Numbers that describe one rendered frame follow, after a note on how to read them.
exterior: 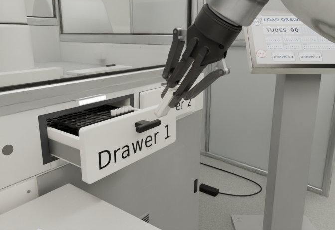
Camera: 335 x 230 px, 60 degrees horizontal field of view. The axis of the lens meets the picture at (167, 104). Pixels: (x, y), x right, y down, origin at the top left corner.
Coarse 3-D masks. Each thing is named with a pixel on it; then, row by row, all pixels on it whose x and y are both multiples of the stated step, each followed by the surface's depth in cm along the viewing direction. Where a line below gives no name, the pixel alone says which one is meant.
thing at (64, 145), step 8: (112, 104) 86; (48, 128) 64; (48, 136) 64; (56, 136) 62; (64, 136) 60; (72, 136) 59; (56, 144) 63; (64, 144) 61; (72, 144) 59; (56, 152) 63; (64, 152) 61; (72, 152) 59; (64, 160) 62; (72, 160) 60; (80, 160) 58
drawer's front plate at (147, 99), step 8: (160, 88) 92; (144, 96) 85; (152, 96) 88; (160, 96) 92; (144, 104) 86; (152, 104) 89; (184, 104) 104; (192, 104) 108; (176, 112) 100; (184, 112) 104
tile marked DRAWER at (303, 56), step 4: (300, 52) 121; (304, 52) 121; (308, 52) 121; (312, 52) 121; (316, 52) 121; (320, 52) 121; (300, 56) 120; (304, 56) 120; (308, 56) 120; (312, 56) 120; (316, 56) 120; (320, 56) 120; (300, 60) 119; (304, 60) 119; (308, 60) 119; (312, 60) 119; (316, 60) 119; (320, 60) 119
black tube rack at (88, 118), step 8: (80, 112) 76; (88, 112) 75; (96, 112) 75; (104, 112) 75; (48, 120) 78; (56, 120) 68; (64, 120) 68; (72, 120) 68; (80, 120) 68; (88, 120) 68; (56, 128) 71; (64, 128) 72; (72, 128) 72
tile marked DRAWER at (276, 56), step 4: (272, 52) 121; (276, 52) 121; (280, 52) 121; (284, 52) 121; (288, 52) 121; (292, 52) 121; (272, 56) 120; (276, 56) 120; (280, 56) 120; (284, 56) 120; (288, 56) 120; (292, 56) 120; (276, 60) 119; (280, 60) 119; (284, 60) 119; (288, 60) 119; (292, 60) 119
